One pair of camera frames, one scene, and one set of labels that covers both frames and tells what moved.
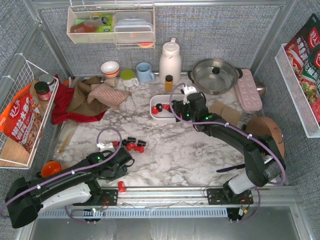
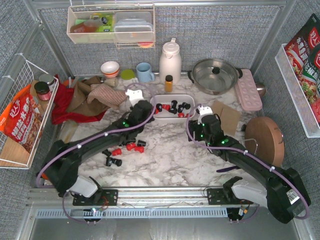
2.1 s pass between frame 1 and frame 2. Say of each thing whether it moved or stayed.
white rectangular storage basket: stayed
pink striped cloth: stayed
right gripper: moved
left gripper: moved
